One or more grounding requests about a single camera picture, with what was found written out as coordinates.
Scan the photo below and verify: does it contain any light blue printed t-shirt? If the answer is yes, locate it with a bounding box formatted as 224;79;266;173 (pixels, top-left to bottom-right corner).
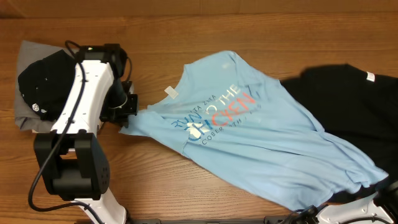
121;51;387;210

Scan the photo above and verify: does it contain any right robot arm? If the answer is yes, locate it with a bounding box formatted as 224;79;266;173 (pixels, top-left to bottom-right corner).
281;182;397;224

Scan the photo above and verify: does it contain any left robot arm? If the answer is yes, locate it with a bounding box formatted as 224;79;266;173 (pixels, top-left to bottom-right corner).
27;44;139;224

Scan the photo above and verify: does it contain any folded black garment with logo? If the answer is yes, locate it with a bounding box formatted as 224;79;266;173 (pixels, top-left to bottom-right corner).
18;50;75;121

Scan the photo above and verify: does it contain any folded grey garment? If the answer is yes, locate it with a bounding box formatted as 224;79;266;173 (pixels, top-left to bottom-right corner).
14;40;70;133

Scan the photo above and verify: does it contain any black t-shirt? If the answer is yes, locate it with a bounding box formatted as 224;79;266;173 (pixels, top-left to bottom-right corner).
282;64;397;203

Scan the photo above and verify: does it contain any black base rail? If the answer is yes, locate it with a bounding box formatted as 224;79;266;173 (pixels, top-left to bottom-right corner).
127;216;287;224

